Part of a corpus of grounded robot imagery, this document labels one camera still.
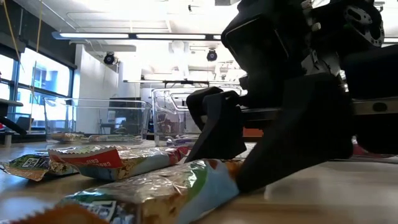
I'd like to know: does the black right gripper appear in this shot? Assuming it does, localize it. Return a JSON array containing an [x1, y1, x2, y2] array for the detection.
[[221, 0, 386, 121]]

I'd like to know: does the blue granola bar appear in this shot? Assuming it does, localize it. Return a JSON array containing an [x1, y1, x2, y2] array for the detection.
[[166, 135, 200, 147]]

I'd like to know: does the green and red granola bar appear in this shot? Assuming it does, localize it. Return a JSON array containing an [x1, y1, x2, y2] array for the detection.
[[7, 158, 242, 224], [47, 144, 191, 182], [351, 136, 398, 160], [0, 153, 80, 182]]

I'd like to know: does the green and brown granola bar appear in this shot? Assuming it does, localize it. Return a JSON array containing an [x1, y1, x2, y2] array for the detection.
[[88, 134, 143, 144], [51, 133, 88, 143]]

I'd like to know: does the orange cabinet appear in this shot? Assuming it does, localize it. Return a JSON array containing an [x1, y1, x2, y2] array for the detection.
[[242, 127, 264, 138]]

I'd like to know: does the clear plastic bin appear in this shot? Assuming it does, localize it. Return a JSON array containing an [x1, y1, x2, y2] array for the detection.
[[43, 97, 152, 144], [151, 88, 243, 147]]

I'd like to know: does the linear pendant ceiling light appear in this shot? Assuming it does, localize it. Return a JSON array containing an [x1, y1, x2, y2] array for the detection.
[[52, 30, 223, 41]]

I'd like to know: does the dark office desk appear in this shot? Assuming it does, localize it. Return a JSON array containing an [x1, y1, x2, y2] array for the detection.
[[0, 98, 29, 137]]

